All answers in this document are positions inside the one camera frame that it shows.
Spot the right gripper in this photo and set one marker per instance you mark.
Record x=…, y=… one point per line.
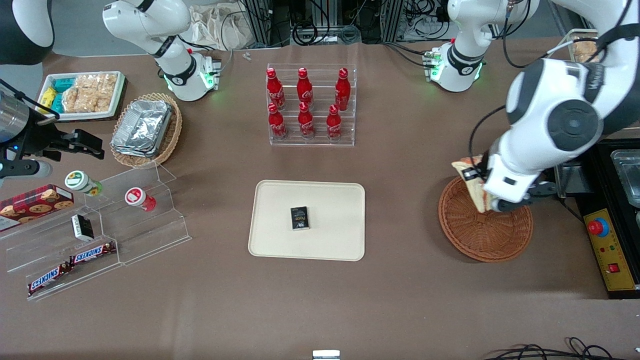
x=40, y=136

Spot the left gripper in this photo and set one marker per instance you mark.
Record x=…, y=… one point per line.
x=472, y=174

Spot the triangular sandwich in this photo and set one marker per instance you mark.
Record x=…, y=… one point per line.
x=475, y=195

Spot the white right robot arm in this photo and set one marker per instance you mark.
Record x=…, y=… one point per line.
x=175, y=65

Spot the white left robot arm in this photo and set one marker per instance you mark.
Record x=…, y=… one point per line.
x=467, y=30

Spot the white rectangular snack tray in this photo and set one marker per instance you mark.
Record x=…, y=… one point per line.
x=80, y=116

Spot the brown wicker basket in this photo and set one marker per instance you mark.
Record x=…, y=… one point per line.
x=485, y=235

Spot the light wicker basket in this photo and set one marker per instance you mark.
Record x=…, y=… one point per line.
x=172, y=137

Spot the cream plastic tray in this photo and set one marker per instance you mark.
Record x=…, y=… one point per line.
x=275, y=225

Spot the green lid snack cup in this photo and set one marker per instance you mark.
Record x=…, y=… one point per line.
x=77, y=180

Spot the clear rice cracker bag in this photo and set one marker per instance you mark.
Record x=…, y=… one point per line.
x=100, y=85
x=75, y=100

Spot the teal snack packet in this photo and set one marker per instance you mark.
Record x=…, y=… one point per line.
x=57, y=102
x=64, y=84

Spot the aluminium foil container stack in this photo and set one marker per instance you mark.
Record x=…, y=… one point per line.
x=142, y=127

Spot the yellow snack packet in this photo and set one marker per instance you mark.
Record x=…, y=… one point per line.
x=47, y=97

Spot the red lid snack cup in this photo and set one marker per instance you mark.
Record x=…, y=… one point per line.
x=135, y=196

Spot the red cookie box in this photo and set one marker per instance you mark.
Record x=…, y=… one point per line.
x=30, y=202

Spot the small black white box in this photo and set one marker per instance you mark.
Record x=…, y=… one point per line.
x=82, y=227

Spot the grey metal plate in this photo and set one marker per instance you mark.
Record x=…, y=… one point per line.
x=575, y=180

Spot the snickers chocolate bar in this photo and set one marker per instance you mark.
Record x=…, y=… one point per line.
x=47, y=279
x=90, y=254

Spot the clear acrylic stepped stand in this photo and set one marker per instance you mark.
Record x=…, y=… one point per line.
x=150, y=240

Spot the red emergency stop button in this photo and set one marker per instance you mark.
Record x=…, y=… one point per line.
x=598, y=228

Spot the black appliance base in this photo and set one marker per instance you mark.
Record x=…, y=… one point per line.
x=607, y=200

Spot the red cola bottle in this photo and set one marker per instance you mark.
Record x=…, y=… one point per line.
x=306, y=122
x=342, y=92
x=276, y=125
x=304, y=90
x=334, y=125
x=275, y=92

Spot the clear acrylic bottle rack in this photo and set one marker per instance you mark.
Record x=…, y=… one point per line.
x=322, y=141

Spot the steel pan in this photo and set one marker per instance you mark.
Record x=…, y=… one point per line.
x=630, y=175

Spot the yellow emergency stop box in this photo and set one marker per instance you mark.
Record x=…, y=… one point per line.
x=612, y=250

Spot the fried snack bag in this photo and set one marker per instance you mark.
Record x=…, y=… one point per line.
x=582, y=50

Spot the white cloth bag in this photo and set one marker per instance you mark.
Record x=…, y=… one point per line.
x=220, y=30

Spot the small black card box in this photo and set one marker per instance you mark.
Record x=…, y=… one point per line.
x=299, y=218

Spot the white box edge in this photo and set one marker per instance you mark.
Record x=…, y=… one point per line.
x=326, y=355

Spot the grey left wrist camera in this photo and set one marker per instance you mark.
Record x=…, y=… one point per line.
x=510, y=205

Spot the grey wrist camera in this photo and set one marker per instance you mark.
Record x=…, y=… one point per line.
x=25, y=169
x=510, y=205

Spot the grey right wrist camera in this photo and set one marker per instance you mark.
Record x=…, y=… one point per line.
x=25, y=169

